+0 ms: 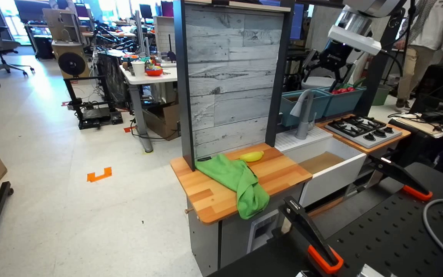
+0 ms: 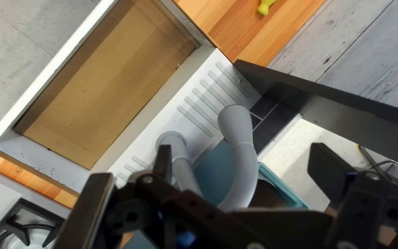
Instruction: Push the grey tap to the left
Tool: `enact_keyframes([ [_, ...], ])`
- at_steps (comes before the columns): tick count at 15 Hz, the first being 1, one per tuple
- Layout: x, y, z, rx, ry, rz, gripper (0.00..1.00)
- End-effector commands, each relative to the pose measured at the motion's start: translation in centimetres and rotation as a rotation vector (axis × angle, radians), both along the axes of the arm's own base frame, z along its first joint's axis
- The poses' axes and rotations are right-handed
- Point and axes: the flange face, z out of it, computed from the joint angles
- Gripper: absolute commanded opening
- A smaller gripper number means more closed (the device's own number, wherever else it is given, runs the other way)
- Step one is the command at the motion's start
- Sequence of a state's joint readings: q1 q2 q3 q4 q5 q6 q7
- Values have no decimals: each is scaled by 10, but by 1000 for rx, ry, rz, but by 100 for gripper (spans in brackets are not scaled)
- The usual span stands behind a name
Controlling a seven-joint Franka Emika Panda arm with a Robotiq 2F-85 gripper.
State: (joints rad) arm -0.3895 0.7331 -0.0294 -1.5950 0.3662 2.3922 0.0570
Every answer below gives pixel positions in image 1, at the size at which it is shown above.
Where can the teal plastic bin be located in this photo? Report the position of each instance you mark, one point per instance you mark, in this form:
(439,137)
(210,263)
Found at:
(330,101)

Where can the open cardboard box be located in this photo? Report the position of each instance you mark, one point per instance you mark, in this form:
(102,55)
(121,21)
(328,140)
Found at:
(162,120)

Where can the white table grey legs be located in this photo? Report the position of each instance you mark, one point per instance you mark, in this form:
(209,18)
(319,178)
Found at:
(147,78)

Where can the wooden speaker box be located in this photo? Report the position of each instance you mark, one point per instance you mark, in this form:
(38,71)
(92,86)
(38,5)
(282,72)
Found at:
(72,61)

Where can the grey toy stove top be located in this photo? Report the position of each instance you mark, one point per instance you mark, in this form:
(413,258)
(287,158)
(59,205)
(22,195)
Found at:
(365,131)

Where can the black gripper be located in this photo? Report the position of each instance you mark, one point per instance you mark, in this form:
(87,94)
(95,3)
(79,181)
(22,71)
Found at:
(342,55)

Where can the black clamp orange tip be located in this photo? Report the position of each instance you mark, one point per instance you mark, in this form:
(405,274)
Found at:
(309,235)
(401,177)

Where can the green cloth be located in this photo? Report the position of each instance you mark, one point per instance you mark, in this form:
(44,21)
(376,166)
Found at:
(242,185)

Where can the black frame 3D printer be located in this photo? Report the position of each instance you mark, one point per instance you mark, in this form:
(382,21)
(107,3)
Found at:
(92,109)

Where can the person in grey hoodie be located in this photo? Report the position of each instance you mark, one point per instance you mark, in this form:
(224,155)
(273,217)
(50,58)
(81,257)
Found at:
(438,25)

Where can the grey toy kitchen tap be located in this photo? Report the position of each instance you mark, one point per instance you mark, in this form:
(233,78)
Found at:
(305,120)

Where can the yellow banana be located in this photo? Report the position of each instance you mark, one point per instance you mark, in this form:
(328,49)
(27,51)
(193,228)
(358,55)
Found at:
(253,155)

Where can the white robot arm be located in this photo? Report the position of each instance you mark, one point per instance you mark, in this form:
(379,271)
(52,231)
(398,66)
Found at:
(361,25)

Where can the black metal post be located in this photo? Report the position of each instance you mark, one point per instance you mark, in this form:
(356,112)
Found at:
(378,81)

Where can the grey wood-pattern back panel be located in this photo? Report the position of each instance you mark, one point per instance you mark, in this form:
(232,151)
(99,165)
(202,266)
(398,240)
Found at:
(232,77)

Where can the wooden top kitchen cabinet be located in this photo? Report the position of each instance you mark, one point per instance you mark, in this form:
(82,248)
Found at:
(216,197)

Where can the white cup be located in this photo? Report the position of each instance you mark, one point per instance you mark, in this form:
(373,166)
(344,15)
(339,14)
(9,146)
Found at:
(138,68)

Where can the red bowl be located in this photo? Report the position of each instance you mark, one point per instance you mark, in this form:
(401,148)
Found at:
(155,72)

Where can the dark office chair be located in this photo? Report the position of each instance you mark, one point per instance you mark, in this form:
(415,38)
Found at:
(4,43)

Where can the white toy sink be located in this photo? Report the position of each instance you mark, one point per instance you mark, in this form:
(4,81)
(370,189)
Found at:
(330,178)

